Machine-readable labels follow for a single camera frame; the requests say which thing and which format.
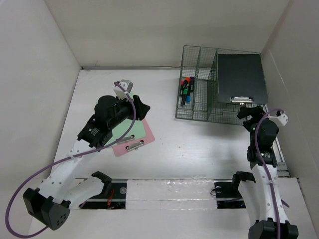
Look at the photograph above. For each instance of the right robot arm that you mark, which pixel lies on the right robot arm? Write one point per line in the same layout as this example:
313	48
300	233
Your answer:
259	188

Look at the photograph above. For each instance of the blue capped black highlighter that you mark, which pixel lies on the blue capped black highlighter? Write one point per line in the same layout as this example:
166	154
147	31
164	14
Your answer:
189	98

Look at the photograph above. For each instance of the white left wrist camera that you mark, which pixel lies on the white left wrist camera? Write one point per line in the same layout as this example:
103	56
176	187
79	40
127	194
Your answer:
122	88

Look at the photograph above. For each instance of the purple capped black highlighter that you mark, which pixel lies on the purple capped black highlighter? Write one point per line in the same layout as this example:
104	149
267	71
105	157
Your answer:
191	84

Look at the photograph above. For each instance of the black mounting rail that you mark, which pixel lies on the black mounting rail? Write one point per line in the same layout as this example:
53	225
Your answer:
169	194

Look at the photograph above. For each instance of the black clipboard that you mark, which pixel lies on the black clipboard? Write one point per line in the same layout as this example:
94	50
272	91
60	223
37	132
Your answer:
241	79

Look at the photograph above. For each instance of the green clipboard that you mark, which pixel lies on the green clipboard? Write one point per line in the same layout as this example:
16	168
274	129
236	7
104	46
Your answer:
137	130

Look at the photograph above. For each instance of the green capped black highlighter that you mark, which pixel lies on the green capped black highlighter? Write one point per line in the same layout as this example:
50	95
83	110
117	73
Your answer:
185	96

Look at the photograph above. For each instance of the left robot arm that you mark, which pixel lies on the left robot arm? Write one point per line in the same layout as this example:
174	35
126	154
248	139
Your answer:
54	199

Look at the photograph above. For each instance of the orange capped black highlighter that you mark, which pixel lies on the orange capped black highlighter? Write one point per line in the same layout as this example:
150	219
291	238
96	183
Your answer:
186	81

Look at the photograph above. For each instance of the pink capped black highlighter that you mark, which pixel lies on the pink capped black highlighter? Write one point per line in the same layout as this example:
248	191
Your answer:
181	88

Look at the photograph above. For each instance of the pink clipboard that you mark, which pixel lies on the pink clipboard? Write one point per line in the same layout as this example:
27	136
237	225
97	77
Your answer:
129	143

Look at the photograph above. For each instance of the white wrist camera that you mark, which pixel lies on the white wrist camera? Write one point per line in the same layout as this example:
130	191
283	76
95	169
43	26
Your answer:
280	119
122	88

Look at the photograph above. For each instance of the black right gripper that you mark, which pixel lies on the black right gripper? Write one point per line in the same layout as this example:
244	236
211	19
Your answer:
255	111

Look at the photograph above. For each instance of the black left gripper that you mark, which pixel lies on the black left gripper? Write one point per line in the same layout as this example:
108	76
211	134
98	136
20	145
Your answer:
141	108

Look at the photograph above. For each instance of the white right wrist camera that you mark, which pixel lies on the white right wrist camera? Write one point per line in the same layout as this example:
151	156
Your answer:
280	119

